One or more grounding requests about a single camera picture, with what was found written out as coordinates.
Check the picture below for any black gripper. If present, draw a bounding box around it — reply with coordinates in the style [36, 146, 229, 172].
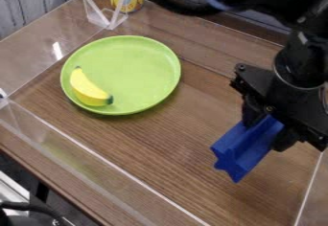
[230, 63, 328, 152]

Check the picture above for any blue cross-shaped block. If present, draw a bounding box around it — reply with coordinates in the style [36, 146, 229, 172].
[210, 116, 284, 183]

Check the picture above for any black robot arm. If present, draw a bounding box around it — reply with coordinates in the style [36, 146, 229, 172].
[153, 0, 328, 151]

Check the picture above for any green plastic plate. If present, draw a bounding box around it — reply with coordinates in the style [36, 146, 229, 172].
[60, 35, 182, 116]

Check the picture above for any yellow toy banana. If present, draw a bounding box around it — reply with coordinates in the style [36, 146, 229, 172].
[70, 66, 114, 106]

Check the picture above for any black cable at corner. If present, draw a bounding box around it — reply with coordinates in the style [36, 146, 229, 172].
[0, 200, 66, 226]

